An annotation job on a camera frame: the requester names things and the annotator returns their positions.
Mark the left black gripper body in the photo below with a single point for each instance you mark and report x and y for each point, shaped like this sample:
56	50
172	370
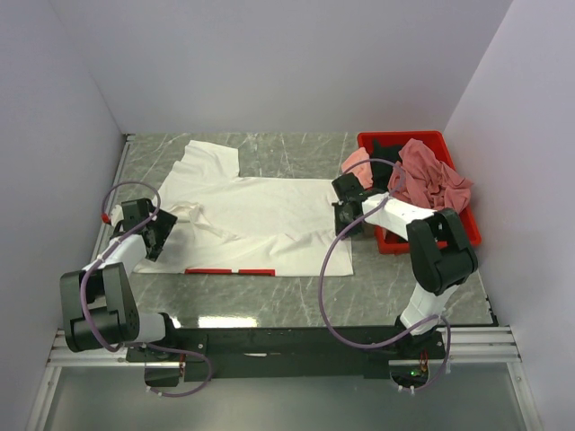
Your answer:
162	227

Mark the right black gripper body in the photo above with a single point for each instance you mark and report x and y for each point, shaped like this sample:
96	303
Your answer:
342	219

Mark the white t shirt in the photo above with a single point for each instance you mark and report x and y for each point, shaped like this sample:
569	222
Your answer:
234	223

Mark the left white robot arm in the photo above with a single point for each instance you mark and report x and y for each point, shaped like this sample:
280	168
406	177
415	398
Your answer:
97	302

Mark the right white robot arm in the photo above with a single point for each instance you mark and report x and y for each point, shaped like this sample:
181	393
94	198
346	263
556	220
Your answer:
442	256

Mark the light pink t shirt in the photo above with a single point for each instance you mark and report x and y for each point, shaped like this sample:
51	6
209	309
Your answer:
358	164

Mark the black t shirt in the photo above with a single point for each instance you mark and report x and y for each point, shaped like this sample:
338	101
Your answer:
382	172

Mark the dusty pink t shirt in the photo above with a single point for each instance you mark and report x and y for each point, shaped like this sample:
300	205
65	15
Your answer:
422	180

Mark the black base beam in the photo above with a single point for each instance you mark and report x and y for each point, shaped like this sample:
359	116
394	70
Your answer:
298	352

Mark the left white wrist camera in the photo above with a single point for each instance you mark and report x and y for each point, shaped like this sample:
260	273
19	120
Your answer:
113	217

